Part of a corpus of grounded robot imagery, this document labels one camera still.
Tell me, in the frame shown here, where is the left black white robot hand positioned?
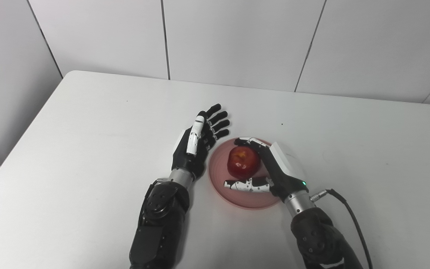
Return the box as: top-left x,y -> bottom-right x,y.
171,103 -> 231,180

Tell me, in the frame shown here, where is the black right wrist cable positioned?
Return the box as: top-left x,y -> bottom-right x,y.
309,189 -> 374,269

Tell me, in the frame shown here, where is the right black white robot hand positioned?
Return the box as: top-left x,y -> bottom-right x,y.
224,137 -> 309,203

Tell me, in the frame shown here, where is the pink round plate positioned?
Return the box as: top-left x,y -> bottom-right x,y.
208,136 -> 285,210

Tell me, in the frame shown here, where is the red apple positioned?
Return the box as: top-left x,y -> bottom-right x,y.
227,145 -> 262,180

